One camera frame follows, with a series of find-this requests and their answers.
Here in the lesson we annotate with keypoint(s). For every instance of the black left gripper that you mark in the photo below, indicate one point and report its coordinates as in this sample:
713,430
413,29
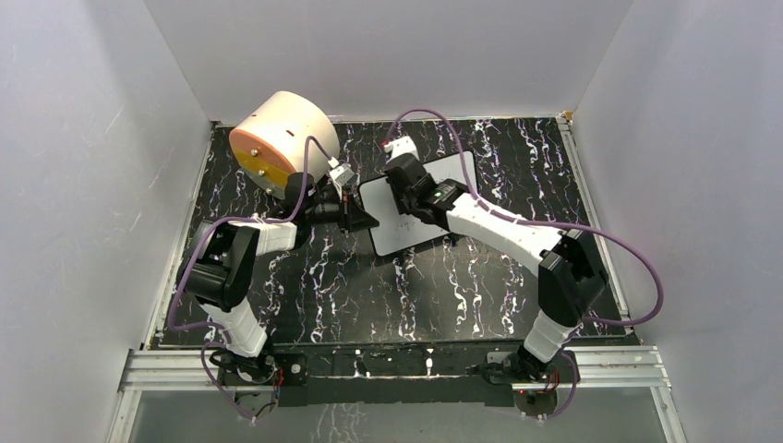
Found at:
359,220

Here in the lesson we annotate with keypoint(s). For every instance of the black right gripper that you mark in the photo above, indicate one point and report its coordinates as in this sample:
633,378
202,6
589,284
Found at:
398,177

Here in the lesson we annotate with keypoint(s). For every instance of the small white whiteboard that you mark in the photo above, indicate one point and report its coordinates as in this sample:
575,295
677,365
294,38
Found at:
397,231

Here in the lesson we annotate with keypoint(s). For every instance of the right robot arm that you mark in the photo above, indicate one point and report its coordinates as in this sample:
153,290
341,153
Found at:
569,271

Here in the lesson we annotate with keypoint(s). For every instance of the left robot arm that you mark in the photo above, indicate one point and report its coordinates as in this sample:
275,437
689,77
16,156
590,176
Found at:
219,266

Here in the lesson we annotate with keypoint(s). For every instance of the cream round drawer box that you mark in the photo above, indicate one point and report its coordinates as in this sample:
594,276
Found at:
287,134

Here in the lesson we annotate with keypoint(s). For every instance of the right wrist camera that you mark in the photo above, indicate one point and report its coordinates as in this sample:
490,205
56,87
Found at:
400,146

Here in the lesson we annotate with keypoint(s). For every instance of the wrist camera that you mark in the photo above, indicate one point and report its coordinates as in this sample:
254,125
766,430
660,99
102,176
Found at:
400,146
341,174

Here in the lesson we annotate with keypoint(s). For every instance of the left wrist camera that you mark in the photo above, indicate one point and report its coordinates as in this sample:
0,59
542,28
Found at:
341,174

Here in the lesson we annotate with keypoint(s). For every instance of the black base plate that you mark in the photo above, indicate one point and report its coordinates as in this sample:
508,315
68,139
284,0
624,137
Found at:
483,371

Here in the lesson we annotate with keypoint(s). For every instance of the aluminium frame rail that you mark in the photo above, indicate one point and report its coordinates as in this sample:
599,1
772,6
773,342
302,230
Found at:
601,367

